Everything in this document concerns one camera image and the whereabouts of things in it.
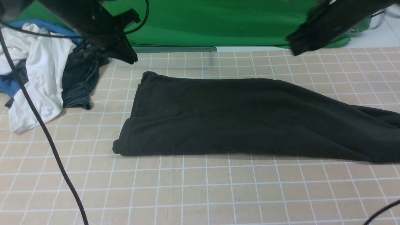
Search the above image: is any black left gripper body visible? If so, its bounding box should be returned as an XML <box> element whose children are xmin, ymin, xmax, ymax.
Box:
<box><xmin>38</xmin><ymin>0</ymin><xmax>141</xmax><ymax>47</ymax></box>

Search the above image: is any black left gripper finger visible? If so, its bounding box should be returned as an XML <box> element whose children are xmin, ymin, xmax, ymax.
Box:
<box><xmin>108</xmin><ymin>36</ymin><xmax>138</xmax><ymax>65</ymax></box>

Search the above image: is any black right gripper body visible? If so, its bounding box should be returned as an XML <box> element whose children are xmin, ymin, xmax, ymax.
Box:
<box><xmin>286</xmin><ymin>0</ymin><xmax>399</xmax><ymax>56</ymax></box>

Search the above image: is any dark gray long-sleeved shirt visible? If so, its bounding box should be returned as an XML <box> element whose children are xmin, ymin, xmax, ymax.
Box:
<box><xmin>112</xmin><ymin>72</ymin><xmax>400</xmax><ymax>164</ymax></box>

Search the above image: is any dark teal crumpled shirt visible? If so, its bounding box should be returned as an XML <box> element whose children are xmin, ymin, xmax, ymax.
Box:
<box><xmin>6</xmin><ymin>40</ymin><xmax>109</xmax><ymax>110</ymax></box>

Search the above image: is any white crumpled shirt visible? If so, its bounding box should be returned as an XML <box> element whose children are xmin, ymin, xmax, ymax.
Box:
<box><xmin>2</xmin><ymin>23</ymin><xmax>76</xmax><ymax>134</ymax></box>

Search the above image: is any blue crumpled shirt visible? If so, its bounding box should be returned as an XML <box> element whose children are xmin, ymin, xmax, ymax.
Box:
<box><xmin>0</xmin><ymin>19</ymin><xmax>79</xmax><ymax>98</ymax></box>

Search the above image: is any green backdrop cloth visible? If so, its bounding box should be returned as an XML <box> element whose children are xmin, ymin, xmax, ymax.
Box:
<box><xmin>12</xmin><ymin>0</ymin><xmax>372</xmax><ymax>50</ymax></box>

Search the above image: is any beige grid tablecloth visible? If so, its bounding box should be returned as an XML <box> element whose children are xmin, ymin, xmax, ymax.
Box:
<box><xmin>0</xmin><ymin>47</ymin><xmax>400</xmax><ymax>225</ymax></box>

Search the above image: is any gray metal rail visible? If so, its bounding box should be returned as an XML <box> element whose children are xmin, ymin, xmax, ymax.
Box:
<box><xmin>132</xmin><ymin>46</ymin><xmax>217</xmax><ymax>53</ymax></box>

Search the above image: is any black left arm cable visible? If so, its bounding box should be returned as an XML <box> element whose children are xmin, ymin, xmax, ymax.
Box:
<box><xmin>0</xmin><ymin>0</ymin><xmax>150</xmax><ymax>225</ymax></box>

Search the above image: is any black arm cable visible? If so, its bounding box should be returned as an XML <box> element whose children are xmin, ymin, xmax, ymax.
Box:
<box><xmin>362</xmin><ymin>200</ymin><xmax>400</xmax><ymax>225</ymax></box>
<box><xmin>0</xmin><ymin>0</ymin><xmax>150</xmax><ymax>225</ymax></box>

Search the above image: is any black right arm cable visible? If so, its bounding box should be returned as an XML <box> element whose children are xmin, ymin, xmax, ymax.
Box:
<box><xmin>362</xmin><ymin>200</ymin><xmax>400</xmax><ymax>225</ymax></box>

